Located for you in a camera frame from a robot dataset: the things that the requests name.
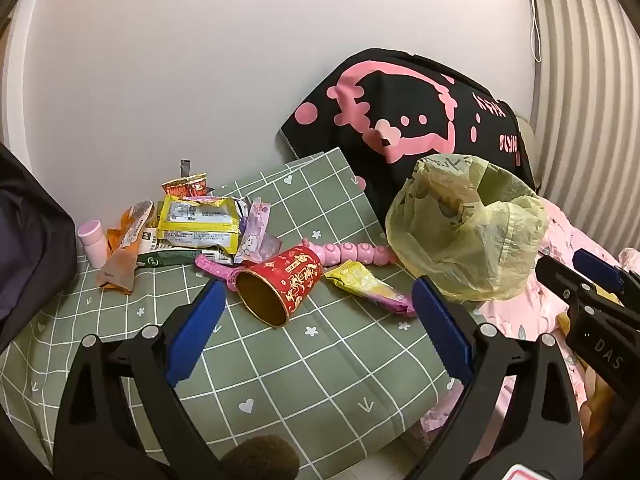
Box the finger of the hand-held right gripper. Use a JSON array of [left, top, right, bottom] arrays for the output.
[[571, 248, 640, 306], [535, 255, 603, 311]]

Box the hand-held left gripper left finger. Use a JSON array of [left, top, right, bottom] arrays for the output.
[[52, 279, 236, 480]]

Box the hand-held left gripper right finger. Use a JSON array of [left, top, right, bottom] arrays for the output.
[[400, 276, 586, 480]]

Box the green white logo carton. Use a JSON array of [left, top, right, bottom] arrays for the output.
[[136, 240, 236, 267]]

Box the yellow-green plastic bag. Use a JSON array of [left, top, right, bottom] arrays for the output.
[[385, 154, 550, 302]]

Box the brown wrapper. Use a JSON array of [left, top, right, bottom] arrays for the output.
[[96, 247, 138, 293]]

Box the yellow pink snack wrapper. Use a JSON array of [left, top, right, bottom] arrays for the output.
[[324, 260, 417, 317]]

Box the yellow white packet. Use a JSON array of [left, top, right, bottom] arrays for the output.
[[157, 196, 241, 256]]

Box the purple pink wrapper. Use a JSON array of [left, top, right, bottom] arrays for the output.
[[232, 199, 283, 265]]

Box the red paper cup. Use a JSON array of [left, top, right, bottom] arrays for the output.
[[235, 246, 325, 329]]

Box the orange snack wrapper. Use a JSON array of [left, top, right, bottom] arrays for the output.
[[107, 200, 156, 253]]

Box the red yellow snack wrapper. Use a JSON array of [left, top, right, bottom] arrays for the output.
[[161, 159, 208, 201]]

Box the pink floral bedsheet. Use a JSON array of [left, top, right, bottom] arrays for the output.
[[420, 195, 640, 436]]

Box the yellow pillow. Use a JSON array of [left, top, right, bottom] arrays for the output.
[[557, 310, 626, 441]]

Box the pink caterpillar toy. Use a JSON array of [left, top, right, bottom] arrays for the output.
[[310, 241, 399, 267]]

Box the green checked cloth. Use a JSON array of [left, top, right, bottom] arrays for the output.
[[0, 147, 468, 480]]

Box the pink plastic cup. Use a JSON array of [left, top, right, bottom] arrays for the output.
[[77, 220, 108, 268]]

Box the beige headboard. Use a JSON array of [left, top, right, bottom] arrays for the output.
[[515, 116, 546, 191]]

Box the brown plush toy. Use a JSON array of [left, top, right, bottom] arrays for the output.
[[220, 435, 303, 480]]

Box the striped curtain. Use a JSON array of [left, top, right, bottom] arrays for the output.
[[530, 0, 640, 261]]

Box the black pink printed cloth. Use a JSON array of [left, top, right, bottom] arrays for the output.
[[277, 48, 540, 233]]

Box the white cord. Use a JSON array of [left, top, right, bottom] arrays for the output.
[[529, 0, 542, 63]]

